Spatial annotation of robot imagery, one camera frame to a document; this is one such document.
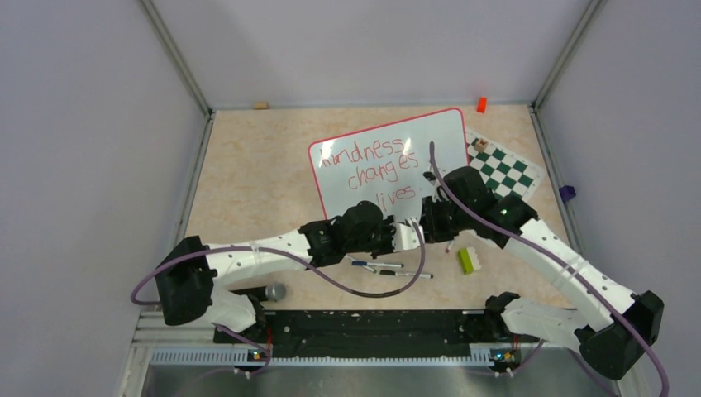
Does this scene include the green white chessboard mat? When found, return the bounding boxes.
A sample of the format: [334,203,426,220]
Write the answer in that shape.
[465,130,546,202]

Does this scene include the lime green toy brick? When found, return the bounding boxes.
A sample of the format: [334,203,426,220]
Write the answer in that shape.
[457,247,481,275]

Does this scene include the green-capped marker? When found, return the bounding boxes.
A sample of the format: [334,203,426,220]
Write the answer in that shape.
[346,256,377,274]

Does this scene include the purple object at wall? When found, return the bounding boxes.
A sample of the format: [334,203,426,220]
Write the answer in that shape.
[558,185,577,203]

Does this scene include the blue-capped marker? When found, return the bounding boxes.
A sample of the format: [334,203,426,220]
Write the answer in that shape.
[368,261,404,269]

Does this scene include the black microphone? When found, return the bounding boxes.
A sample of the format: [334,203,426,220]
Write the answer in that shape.
[233,282,287,302]

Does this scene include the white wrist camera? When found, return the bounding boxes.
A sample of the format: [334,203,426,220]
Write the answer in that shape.
[422,171,451,202]
[392,222,423,252]

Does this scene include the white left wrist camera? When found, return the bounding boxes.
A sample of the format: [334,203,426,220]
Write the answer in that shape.
[392,222,423,252]

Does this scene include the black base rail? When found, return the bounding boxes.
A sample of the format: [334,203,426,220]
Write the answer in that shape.
[241,309,536,359]

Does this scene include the black-capped marker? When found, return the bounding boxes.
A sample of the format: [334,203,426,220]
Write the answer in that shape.
[379,270,433,279]

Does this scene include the wooden chess piece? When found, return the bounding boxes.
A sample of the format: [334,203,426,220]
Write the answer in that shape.
[474,139,489,153]

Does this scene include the pink-framed whiteboard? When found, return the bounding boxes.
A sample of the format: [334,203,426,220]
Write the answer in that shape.
[308,108,469,221]

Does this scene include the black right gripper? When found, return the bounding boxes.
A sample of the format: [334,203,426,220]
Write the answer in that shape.
[419,194,473,243]

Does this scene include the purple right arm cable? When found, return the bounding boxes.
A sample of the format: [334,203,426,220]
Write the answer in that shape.
[427,141,671,397]

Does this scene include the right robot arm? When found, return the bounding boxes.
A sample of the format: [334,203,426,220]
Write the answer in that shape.
[421,166,664,380]

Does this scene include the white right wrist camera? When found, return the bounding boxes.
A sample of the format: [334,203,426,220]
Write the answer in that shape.
[422,171,451,202]

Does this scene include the orange block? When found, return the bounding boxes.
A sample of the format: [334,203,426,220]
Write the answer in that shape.
[476,97,489,114]

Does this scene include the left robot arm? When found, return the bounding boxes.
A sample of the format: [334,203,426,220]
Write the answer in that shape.
[151,201,421,342]

